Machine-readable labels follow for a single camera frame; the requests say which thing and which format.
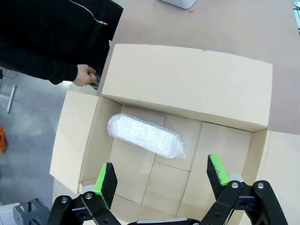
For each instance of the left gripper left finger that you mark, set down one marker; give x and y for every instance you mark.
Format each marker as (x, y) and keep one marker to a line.
(105, 185)

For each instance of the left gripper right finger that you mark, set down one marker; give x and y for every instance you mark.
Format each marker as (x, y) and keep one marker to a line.
(215, 173)

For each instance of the bubble-wrapped clock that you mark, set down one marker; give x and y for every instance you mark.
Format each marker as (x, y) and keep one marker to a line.
(140, 136)

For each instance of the person's right forearm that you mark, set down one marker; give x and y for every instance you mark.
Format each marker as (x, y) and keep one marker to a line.
(47, 70)

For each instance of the white unwrapped clock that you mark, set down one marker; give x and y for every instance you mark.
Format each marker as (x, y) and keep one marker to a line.
(178, 3)

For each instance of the person's right hand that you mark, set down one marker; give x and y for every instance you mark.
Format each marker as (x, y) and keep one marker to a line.
(83, 75)

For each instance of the grey metal stool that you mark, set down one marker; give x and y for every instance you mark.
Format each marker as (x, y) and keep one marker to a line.
(30, 211)

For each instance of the open cardboard box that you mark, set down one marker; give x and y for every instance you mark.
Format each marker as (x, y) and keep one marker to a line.
(187, 82)

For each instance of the orange plastic object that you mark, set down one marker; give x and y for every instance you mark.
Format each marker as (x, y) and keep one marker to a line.
(2, 140)

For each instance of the person in black hoodie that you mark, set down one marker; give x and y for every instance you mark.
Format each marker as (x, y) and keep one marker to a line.
(47, 23)

